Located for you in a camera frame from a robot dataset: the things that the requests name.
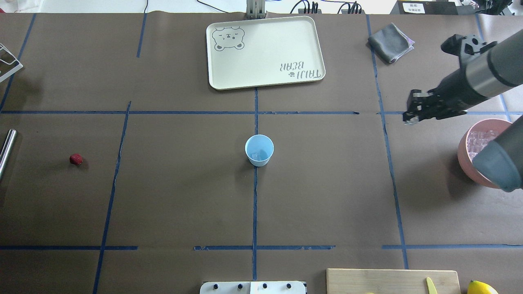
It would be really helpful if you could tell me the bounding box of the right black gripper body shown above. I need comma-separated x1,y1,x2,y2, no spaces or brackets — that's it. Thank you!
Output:
425,72,474,120

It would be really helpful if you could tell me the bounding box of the pink bowl of ice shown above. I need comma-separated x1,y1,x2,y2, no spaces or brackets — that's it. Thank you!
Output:
457,118,512,189

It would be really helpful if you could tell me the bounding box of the light blue plastic cup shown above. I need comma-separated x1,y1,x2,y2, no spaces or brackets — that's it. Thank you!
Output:
244,134,275,167

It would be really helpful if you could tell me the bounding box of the grey folded cloth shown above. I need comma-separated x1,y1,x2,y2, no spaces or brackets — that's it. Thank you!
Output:
368,23,415,64

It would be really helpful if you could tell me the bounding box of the bamboo cutting board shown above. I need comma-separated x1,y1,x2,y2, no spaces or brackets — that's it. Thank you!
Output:
326,268,461,294

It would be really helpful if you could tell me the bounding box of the cream bear serving tray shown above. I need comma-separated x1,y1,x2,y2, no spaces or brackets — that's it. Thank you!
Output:
206,16,326,91

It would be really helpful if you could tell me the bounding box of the yellow lemon left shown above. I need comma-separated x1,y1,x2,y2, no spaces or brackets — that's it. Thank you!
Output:
467,280,498,294

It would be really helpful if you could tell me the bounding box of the red strawberry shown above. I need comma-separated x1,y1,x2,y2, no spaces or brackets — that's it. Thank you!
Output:
69,153,84,166

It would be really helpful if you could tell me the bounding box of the steel muddler with black tip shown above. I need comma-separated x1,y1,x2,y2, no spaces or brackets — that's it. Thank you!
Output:
0,129,18,180

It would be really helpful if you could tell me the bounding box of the aluminium frame post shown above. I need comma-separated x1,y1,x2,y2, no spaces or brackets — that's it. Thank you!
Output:
246,0,266,19

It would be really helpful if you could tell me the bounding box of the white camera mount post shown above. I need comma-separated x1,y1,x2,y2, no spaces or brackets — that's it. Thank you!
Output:
199,281,308,294

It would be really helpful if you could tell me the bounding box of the white wire cup rack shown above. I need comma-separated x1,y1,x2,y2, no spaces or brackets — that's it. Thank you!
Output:
0,43,24,82

